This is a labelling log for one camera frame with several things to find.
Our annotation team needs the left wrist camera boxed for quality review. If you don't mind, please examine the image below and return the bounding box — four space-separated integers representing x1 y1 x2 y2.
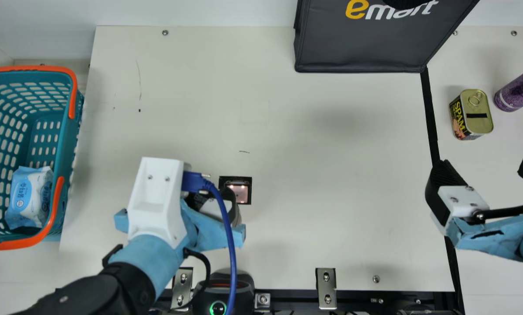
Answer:
126 157 191 249

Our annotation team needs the pale blue wipes pack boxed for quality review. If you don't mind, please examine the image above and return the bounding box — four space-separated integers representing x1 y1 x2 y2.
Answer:
5 165 54 231

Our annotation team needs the dark grey bag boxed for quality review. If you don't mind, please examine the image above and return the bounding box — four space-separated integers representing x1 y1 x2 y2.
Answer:
293 0 481 74

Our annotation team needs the black device with green light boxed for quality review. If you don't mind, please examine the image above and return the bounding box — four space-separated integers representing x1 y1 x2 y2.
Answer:
192 270 256 315

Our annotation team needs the small square scanner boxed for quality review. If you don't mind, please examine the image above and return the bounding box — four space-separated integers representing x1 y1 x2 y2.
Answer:
218 176 253 206

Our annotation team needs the purple can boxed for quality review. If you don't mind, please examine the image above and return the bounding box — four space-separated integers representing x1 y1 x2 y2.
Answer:
493 59 523 113

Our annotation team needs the black strip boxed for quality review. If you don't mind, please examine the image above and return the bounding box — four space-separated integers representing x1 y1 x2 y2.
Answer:
420 66 466 315

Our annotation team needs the blue cable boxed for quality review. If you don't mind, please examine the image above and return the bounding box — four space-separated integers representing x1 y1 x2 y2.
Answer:
181 171 238 315

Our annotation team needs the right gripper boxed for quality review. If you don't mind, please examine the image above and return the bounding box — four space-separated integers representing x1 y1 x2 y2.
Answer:
425 157 523 279

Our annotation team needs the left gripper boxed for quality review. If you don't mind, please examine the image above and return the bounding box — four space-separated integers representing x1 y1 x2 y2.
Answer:
108 199 247 299

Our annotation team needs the rectangular gold tin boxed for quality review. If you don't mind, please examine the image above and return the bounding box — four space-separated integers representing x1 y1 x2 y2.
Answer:
448 89 495 141

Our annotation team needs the teal shopping basket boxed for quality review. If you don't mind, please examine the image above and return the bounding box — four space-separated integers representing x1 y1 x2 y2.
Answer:
0 65 85 252

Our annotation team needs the black cable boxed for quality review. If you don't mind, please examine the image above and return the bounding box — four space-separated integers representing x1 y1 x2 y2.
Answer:
182 248 212 309

